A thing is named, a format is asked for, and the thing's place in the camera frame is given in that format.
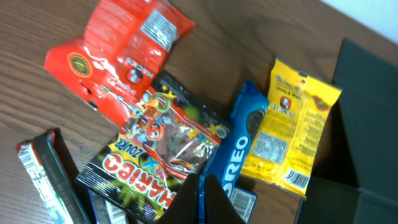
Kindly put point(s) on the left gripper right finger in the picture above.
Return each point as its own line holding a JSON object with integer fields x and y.
{"x": 218, "y": 208}

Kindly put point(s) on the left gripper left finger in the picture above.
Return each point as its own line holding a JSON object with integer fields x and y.
{"x": 184, "y": 207}

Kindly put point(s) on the blue Oreo pack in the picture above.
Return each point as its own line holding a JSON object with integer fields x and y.
{"x": 227, "y": 162}

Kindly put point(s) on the Haribo candy bag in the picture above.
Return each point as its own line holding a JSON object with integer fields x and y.
{"x": 169, "y": 136}

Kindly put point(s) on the black box container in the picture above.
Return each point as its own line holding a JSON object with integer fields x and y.
{"x": 358, "y": 183}

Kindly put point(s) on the red snack bag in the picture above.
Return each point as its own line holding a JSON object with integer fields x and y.
{"x": 124, "y": 46}

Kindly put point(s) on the small blue gum pack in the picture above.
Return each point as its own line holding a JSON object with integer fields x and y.
{"x": 244, "y": 202}

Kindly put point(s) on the yellow snack bag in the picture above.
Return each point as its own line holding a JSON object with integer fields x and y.
{"x": 285, "y": 146}

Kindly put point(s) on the green wrapped bar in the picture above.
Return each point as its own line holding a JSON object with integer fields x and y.
{"x": 52, "y": 171}

